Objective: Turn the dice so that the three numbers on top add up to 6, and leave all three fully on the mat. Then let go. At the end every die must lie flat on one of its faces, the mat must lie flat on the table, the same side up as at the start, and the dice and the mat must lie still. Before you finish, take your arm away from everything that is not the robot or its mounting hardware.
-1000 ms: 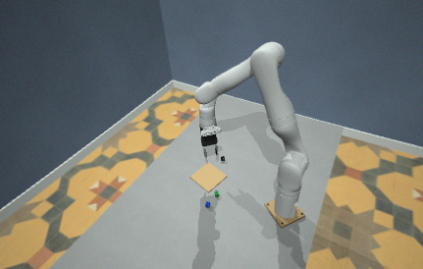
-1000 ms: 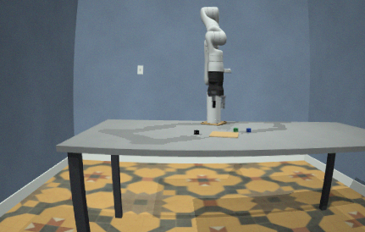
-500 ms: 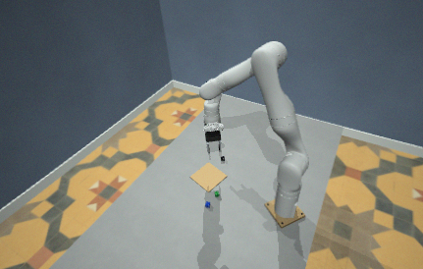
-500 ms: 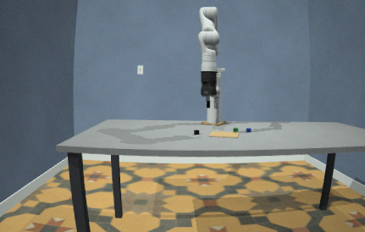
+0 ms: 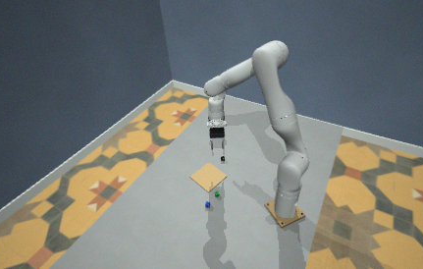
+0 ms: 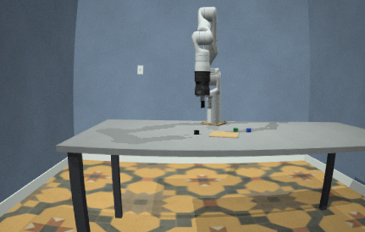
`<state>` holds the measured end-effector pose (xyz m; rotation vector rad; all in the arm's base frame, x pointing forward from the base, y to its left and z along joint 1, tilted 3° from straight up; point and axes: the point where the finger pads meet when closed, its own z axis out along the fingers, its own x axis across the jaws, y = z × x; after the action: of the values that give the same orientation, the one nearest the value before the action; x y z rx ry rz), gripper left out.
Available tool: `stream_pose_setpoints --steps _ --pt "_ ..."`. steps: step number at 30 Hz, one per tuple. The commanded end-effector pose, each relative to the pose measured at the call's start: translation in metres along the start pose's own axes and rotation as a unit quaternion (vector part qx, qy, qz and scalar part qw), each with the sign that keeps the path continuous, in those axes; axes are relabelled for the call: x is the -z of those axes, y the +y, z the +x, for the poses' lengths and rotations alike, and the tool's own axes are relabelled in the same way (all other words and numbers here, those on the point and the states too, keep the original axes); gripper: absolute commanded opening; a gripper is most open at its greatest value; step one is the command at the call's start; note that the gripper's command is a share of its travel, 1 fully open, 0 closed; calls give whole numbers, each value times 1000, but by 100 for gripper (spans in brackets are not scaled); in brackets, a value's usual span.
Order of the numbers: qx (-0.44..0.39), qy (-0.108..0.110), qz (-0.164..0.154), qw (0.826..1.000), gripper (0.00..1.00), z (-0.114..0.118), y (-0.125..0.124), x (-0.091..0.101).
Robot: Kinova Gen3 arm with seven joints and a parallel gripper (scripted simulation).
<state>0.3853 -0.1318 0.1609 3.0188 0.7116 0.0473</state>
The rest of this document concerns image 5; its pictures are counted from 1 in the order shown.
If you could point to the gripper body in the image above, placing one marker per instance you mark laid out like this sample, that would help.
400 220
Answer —
216 124

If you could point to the tan square mat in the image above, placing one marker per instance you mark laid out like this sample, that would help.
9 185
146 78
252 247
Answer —
208 176

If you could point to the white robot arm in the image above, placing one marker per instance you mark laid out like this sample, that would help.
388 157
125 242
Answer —
265 62

